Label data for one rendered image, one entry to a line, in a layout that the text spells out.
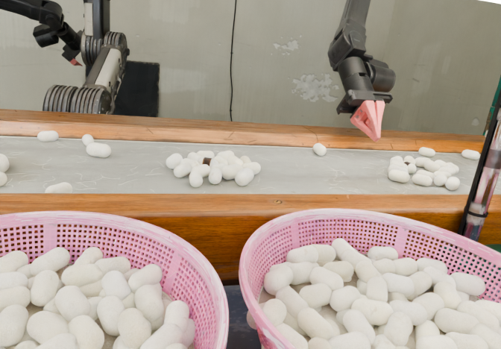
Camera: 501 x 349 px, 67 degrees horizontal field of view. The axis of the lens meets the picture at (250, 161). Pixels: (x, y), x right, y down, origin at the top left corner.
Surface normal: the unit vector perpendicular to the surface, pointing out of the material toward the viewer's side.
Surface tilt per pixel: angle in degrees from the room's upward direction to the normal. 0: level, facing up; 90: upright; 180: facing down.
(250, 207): 0
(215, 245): 90
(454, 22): 90
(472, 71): 90
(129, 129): 45
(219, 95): 90
